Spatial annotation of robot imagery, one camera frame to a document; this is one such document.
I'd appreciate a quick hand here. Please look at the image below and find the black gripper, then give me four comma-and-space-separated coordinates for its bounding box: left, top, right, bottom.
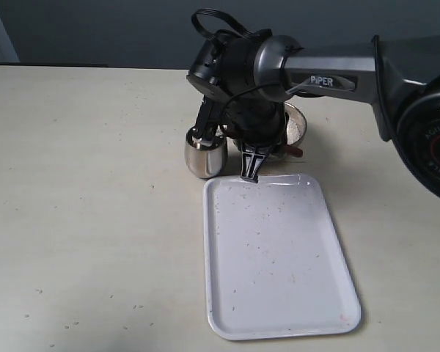
191, 95, 286, 183

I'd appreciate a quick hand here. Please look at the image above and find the dark wooden spoon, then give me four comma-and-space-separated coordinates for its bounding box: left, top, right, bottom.
192, 137, 304, 158

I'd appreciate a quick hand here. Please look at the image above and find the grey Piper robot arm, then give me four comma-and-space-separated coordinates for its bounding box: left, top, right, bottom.
187, 31, 440, 198

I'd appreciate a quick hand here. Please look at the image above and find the steel cup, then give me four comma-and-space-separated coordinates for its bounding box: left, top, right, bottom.
184, 128, 228, 180

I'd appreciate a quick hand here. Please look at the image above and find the steel bowl with rice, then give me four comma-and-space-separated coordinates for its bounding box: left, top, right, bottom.
227, 102, 309, 158

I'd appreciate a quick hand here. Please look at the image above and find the white plastic tray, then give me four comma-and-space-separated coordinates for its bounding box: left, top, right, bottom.
203, 174, 362, 341

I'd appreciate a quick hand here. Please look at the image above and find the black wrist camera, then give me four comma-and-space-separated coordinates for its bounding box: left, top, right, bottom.
186, 40, 229, 102

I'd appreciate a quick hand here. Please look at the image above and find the black camera cable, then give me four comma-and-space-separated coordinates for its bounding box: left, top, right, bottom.
191, 8, 316, 144

